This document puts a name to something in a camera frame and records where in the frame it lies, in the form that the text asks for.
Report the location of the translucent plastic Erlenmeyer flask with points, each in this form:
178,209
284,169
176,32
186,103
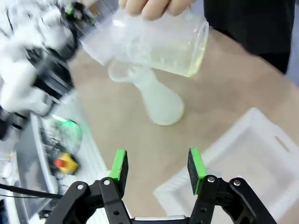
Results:
163,105

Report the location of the white perforated plastic basket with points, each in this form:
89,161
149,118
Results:
245,151

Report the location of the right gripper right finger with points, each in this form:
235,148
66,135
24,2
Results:
196,168

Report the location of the person's right hand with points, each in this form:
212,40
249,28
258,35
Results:
154,9

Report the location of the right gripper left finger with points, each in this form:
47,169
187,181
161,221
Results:
119,168

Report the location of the green lit black device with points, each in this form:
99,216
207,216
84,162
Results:
67,130

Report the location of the yellow red emergency stop button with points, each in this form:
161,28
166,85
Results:
66,163

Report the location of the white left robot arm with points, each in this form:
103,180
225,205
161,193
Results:
18,77

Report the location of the clear plastic beaker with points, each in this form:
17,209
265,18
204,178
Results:
151,46

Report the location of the person in black shirt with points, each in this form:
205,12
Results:
245,23

